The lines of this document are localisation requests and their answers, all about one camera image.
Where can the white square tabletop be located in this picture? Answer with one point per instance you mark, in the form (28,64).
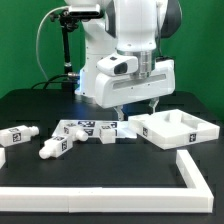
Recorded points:
(173,128)

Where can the white block at left edge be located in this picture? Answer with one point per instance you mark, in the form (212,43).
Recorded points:
(2,157)

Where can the paper sheet with markers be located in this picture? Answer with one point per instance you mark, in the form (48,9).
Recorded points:
(91,127)

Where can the white L-shaped fence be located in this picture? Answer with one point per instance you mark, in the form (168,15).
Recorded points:
(195,197)

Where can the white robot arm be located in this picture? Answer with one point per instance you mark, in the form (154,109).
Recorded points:
(128,27)

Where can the black camera on stand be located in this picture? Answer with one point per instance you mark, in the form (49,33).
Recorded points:
(68,19)

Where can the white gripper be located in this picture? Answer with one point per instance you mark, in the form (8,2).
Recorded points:
(125,79)

